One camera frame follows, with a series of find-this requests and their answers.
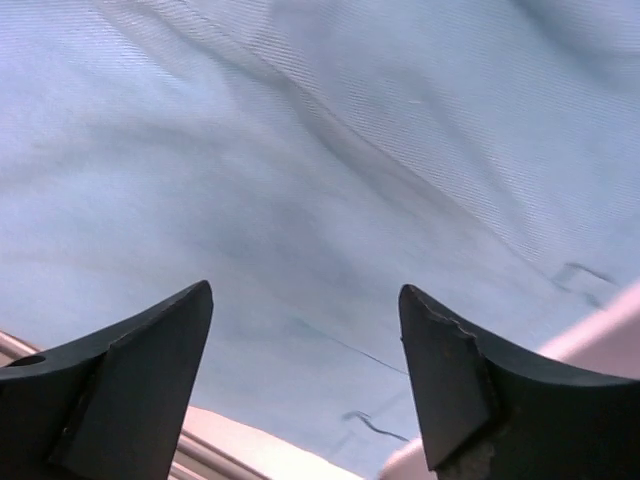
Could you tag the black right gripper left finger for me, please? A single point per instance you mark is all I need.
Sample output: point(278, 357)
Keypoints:
point(185, 319)

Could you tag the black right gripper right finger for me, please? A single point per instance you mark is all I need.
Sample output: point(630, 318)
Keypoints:
point(490, 409)

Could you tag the light blue trousers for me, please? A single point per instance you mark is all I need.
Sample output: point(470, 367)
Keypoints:
point(308, 158)

